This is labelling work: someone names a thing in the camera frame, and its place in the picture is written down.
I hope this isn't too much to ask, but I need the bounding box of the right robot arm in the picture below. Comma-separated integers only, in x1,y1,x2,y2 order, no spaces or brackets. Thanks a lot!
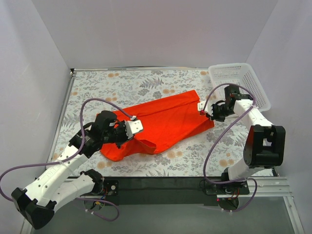
200,83,286,185

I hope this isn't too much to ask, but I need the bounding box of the aluminium frame rail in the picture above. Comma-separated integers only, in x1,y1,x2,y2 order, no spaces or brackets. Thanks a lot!
30,176,293,200

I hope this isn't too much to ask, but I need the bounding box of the floral patterned table mat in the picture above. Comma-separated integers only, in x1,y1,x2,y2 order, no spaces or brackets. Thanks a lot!
50,70,248,176

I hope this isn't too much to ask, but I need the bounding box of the white plastic basket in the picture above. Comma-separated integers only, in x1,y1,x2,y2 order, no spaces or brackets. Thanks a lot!
208,63,271,112

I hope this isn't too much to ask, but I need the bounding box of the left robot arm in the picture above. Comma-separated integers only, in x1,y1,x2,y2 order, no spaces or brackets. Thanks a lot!
11,111,143,230

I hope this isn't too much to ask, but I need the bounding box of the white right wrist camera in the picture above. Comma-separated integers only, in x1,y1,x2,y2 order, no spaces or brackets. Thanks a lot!
197,101,208,116

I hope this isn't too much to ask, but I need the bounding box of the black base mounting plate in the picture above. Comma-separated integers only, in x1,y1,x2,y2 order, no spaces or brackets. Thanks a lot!
87,176,250,206

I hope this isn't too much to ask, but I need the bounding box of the orange t shirt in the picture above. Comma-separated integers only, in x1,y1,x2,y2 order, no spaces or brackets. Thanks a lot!
100,90,215,161

